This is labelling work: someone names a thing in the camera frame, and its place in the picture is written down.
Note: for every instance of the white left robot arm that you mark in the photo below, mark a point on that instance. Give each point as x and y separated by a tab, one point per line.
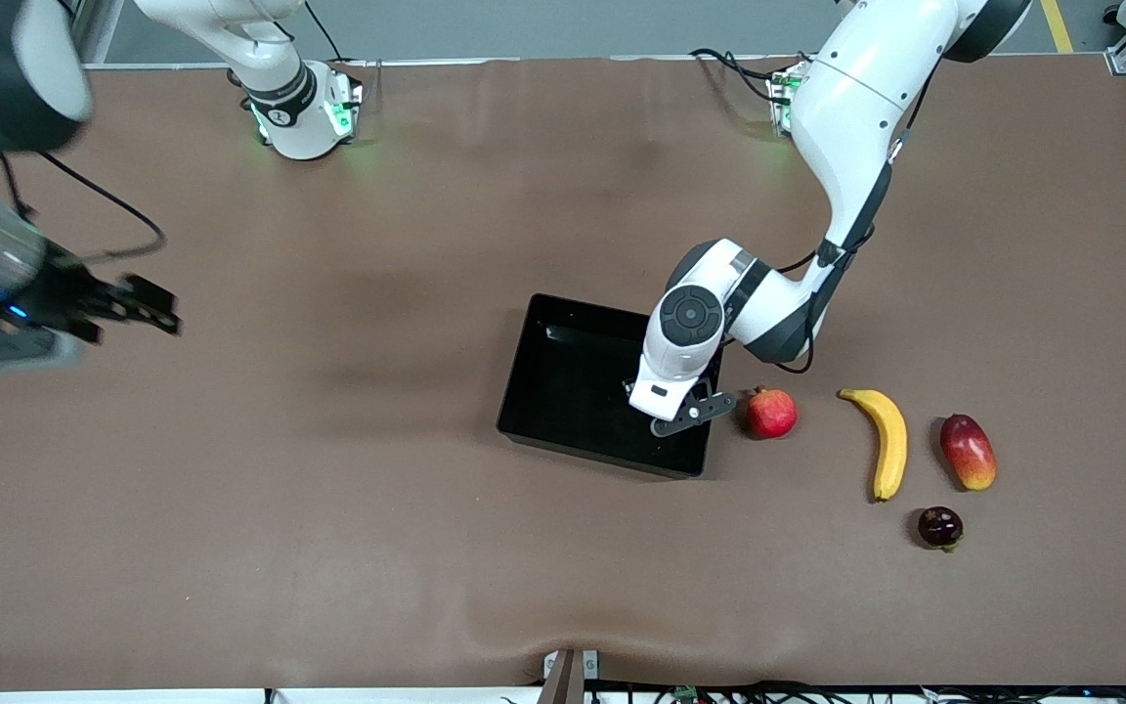
856	108

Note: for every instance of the black plastic box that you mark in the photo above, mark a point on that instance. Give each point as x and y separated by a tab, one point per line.
563	391

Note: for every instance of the dark purple plum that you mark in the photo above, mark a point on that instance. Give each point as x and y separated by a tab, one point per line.
940	527

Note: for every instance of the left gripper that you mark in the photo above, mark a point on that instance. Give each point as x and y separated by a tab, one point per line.
627	385

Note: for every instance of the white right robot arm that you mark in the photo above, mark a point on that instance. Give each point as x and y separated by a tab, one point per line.
280	98

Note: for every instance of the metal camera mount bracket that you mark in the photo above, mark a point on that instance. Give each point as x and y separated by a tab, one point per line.
568	675

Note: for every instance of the yellow banana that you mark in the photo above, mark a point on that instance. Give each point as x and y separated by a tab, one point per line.
887	440

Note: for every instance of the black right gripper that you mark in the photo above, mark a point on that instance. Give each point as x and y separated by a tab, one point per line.
66	291

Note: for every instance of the red orange mango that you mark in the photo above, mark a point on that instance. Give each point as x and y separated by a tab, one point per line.
968	452

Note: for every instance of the red pomegranate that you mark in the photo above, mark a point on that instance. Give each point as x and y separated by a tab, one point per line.
771	413

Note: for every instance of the brown table mat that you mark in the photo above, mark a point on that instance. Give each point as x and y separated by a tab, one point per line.
328	508

